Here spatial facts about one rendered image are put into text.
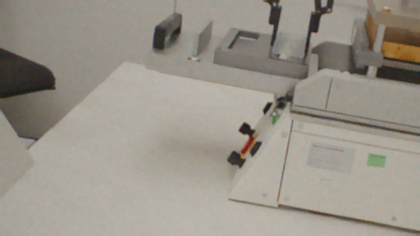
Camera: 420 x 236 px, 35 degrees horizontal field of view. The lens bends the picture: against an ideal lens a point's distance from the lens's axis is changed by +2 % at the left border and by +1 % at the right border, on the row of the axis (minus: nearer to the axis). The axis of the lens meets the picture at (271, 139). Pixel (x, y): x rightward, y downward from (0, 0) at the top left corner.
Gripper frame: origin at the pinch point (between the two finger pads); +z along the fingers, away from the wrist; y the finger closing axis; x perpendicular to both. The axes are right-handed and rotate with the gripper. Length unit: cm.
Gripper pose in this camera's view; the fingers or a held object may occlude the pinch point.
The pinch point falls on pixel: (292, 30)
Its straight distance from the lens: 120.3
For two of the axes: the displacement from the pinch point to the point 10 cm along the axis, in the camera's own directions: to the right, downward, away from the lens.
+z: -1.7, 9.2, 3.5
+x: -0.9, 3.4, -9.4
